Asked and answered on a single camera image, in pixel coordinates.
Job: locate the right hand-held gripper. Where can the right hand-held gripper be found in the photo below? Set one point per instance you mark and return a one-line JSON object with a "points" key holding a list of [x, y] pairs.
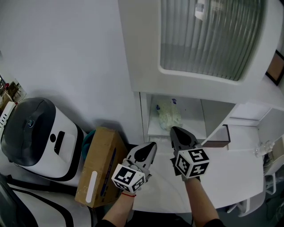
{"points": [[190, 161]]}

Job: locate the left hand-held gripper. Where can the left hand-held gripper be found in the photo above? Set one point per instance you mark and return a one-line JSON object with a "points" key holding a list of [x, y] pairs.
{"points": [[127, 176]]}

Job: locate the pale green plastic packet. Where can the pale green plastic packet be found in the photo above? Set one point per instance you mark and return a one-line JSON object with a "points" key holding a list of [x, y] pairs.
{"points": [[168, 113]]}

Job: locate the person's left forearm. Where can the person's left forearm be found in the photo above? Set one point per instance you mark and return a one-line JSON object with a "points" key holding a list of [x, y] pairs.
{"points": [[117, 210]]}

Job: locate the person's right forearm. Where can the person's right forearm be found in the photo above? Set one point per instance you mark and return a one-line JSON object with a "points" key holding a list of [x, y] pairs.
{"points": [[199, 199]]}

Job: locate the white desk with hutch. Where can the white desk with hutch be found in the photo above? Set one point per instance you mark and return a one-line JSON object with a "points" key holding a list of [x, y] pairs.
{"points": [[222, 177]]}

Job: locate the person's left hand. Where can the person's left hand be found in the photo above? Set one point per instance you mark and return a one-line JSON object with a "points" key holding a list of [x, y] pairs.
{"points": [[128, 162]]}

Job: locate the brown cardboard box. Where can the brown cardboard box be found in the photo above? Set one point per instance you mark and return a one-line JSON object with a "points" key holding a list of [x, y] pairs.
{"points": [[99, 164]]}

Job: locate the dark brown open box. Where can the dark brown open box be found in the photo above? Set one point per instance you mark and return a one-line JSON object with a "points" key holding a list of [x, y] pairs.
{"points": [[218, 142]]}

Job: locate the teal round object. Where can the teal round object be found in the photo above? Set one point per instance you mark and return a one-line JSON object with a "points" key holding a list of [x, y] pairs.
{"points": [[87, 144]]}

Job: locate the person's black clothing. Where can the person's black clothing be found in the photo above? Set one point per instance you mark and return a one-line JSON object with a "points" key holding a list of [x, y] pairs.
{"points": [[155, 221]]}

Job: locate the clear plastic bottle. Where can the clear plastic bottle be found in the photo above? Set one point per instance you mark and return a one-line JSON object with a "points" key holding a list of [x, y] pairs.
{"points": [[264, 148]]}

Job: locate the grey office chair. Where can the grey office chair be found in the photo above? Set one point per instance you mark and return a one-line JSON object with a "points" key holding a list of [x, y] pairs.
{"points": [[255, 205]]}

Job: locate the white robot with black top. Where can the white robot with black top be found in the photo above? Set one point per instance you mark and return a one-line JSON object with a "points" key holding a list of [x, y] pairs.
{"points": [[40, 137], [44, 210]]}

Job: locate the ribbed glass cabinet door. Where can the ribbed glass cabinet door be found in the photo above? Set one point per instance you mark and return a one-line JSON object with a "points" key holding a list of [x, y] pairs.
{"points": [[210, 37]]}

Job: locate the black picture frame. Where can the black picture frame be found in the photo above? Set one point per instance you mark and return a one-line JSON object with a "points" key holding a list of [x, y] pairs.
{"points": [[276, 68]]}

